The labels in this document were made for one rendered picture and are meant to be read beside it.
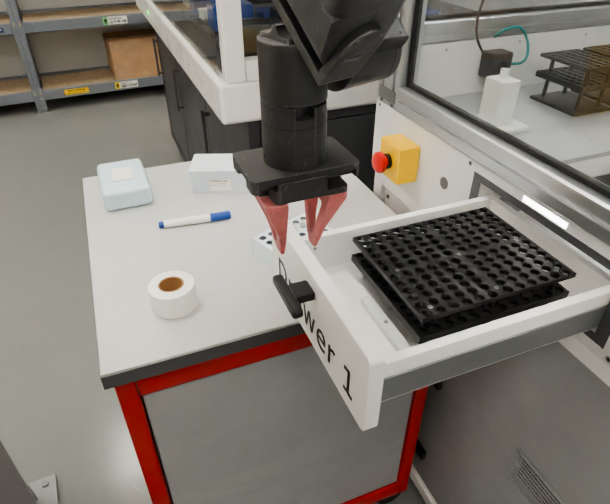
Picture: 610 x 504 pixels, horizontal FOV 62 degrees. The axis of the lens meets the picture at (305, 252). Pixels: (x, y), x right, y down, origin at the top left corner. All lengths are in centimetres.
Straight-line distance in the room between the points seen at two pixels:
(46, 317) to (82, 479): 73
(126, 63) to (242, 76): 296
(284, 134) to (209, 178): 68
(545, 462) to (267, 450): 47
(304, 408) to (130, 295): 36
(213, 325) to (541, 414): 53
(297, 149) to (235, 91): 90
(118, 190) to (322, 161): 68
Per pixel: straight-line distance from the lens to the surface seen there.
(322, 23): 35
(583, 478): 90
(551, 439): 92
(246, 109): 134
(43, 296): 223
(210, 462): 98
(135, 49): 423
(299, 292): 58
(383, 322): 64
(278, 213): 45
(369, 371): 50
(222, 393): 85
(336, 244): 73
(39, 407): 181
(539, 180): 75
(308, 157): 44
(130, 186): 108
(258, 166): 45
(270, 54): 41
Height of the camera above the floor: 128
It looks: 35 degrees down
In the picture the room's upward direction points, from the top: straight up
